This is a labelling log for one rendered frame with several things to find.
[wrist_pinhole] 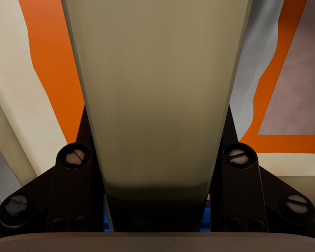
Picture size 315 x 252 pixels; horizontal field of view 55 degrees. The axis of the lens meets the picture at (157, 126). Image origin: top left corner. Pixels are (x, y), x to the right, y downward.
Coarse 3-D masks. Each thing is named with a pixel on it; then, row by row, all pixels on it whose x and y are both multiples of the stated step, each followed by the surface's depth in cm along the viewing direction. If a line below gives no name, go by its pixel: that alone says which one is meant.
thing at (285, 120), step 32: (32, 0) 23; (288, 0) 23; (32, 32) 25; (64, 32) 25; (288, 32) 25; (64, 64) 27; (288, 64) 27; (64, 96) 30; (256, 96) 30; (288, 96) 30; (64, 128) 33; (256, 128) 33; (288, 128) 33
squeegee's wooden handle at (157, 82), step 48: (96, 0) 4; (144, 0) 4; (192, 0) 4; (240, 0) 4; (96, 48) 5; (144, 48) 5; (192, 48) 5; (240, 48) 5; (96, 96) 6; (144, 96) 5; (192, 96) 5; (96, 144) 7; (144, 144) 6; (192, 144) 6; (144, 192) 8; (192, 192) 8
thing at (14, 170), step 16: (0, 112) 31; (0, 128) 31; (0, 144) 31; (16, 144) 34; (0, 160) 32; (16, 160) 34; (0, 176) 34; (16, 176) 34; (32, 176) 38; (288, 176) 40; (304, 176) 40; (0, 192) 36; (304, 192) 39
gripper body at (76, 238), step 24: (0, 240) 7; (24, 240) 7; (48, 240) 7; (72, 240) 7; (96, 240) 7; (120, 240) 7; (144, 240) 7; (168, 240) 7; (192, 240) 7; (216, 240) 7; (240, 240) 7; (264, 240) 7; (288, 240) 7; (312, 240) 7
